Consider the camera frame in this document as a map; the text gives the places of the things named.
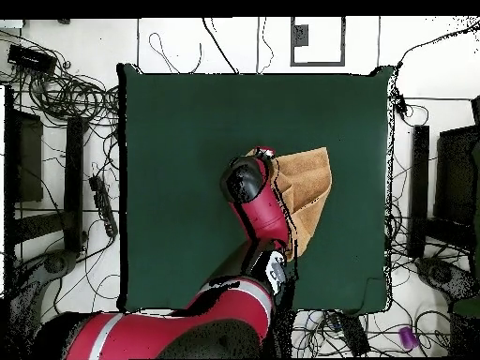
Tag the black upright stand post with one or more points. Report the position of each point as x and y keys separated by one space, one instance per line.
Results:
x=74 y=180
x=419 y=187

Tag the black power strip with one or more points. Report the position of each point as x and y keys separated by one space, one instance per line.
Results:
x=352 y=333
x=103 y=206

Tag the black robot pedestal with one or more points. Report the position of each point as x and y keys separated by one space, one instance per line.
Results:
x=283 y=333

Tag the black rectangular device box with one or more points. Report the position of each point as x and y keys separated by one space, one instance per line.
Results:
x=32 y=59

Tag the dark green table cloth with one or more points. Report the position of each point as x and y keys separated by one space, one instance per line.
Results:
x=168 y=131

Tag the dark flat panel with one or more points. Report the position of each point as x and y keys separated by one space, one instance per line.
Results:
x=30 y=157
x=455 y=176

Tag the grey square floor frame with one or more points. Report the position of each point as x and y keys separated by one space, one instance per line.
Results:
x=342 y=41

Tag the purple plastic object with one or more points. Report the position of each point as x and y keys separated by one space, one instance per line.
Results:
x=408 y=337

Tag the dark grey stand foot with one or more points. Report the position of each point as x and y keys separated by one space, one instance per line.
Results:
x=58 y=262
x=442 y=275

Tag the orange terry towel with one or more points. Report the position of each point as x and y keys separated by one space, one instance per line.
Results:
x=307 y=180

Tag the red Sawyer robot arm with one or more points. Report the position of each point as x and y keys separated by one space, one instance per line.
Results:
x=262 y=213

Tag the small dark grey plate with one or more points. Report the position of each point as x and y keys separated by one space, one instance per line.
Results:
x=300 y=35

